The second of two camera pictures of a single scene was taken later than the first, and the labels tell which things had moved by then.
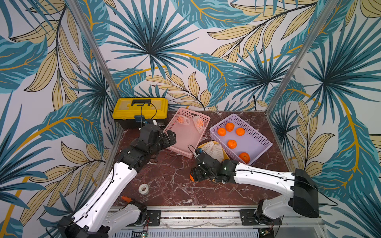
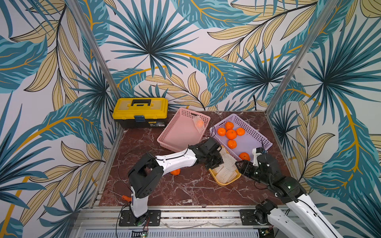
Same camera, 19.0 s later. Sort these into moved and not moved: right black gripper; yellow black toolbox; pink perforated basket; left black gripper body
Moved: left black gripper body; right black gripper
Not moved: yellow black toolbox; pink perforated basket
